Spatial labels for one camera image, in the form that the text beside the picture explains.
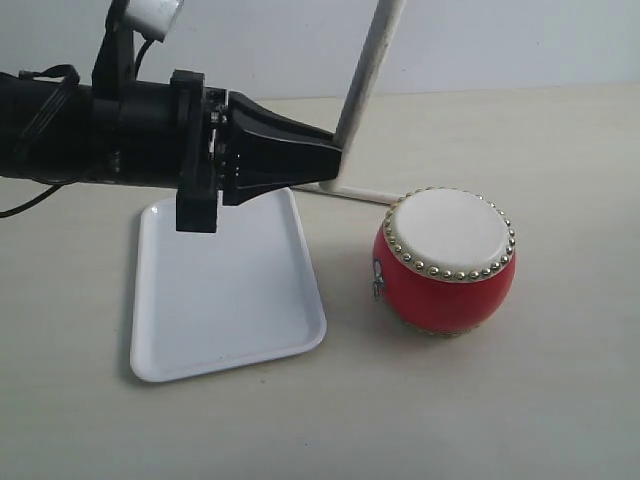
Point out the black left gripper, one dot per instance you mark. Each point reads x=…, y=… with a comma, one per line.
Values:
x=161, y=135

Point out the wooden drumstick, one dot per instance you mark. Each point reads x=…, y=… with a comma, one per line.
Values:
x=379, y=36
x=349, y=193

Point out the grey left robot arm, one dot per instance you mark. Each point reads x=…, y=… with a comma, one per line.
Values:
x=213, y=147

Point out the small red drum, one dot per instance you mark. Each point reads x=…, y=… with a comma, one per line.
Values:
x=444, y=259

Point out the white rectangular plastic tray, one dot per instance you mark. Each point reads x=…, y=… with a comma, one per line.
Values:
x=206, y=303

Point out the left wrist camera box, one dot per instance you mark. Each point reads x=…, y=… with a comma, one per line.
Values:
x=153, y=19

